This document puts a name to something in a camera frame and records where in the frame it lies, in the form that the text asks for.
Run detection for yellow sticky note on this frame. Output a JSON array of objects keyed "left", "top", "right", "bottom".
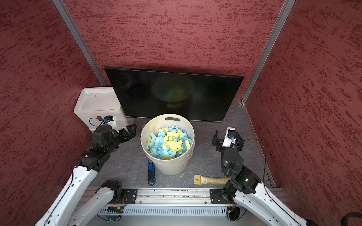
[{"left": 150, "top": 120, "right": 155, "bottom": 133}]

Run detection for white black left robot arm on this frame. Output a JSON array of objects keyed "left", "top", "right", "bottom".
[{"left": 36, "top": 124, "right": 137, "bottom": 226}]

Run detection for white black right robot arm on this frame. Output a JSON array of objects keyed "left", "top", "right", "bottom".
[{"left": 212, "top": 127, "right": 316, "bottom": 226}]

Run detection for pile of discarded sticky notes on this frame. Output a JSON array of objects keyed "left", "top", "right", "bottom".
[{"left": 145, "top": 126, "right": 193, "bottom": 160}]

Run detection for black flat monitor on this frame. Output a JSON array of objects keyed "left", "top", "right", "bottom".
[{"left": 104, "top": 67, "right": 244, "bottom": 122}]

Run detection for beige plastic waste bin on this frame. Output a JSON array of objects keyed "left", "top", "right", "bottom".
[{"left": 140, "top": 114, "right": 196, "bottom": 175}]

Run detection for white plastic drawer box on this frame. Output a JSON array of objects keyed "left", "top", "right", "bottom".
[{"left": 74, "top": 87, "right": 134, "bottom": 132}]

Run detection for blue black utility knife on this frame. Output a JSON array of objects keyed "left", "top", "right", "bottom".
[{"left": 148, "top": 159, "right": 156, "bottom": 186}]

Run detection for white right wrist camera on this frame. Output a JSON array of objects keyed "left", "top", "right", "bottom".
[{"left": 222, "top": 127, "right": 236, "bottom": 147}]

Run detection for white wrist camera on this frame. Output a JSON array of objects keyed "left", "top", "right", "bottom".
[
  {"left": 222, "top": 127, "right": 236, "bottom": 147},
  {"left": 102, "top": 115, "right": 115, "bottom": 126}
]

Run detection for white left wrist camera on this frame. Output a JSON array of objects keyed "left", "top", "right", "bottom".
[{"left": 102, "top": 115, "right": 115, "bottom": 126}]

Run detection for wooden handle brush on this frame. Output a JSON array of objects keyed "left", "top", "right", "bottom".
[{"left": 194, "top": 175, "right": 230, "bottom": 185}]

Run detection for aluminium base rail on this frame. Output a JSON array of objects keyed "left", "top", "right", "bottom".
[{"left": 70, "top": 186, "right": 286, "bottom": 226}]

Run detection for right aluminium corner post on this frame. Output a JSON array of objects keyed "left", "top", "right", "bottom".
[{"left": 241, "top": 0, "right": 296, "bottom": 105}]

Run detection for aluminium corner post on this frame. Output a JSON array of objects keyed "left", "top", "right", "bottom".
[
  {"left": 52, "top": 0, "right": 107, "bottom": 87},
  {"left": 241, "top": 0, "right": 296, "bottom": 105}
]

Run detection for left aluminium corner post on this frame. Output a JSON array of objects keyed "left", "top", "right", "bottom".
[{"left": 52, "top": 0, "right": 107, "bottom": 87}]

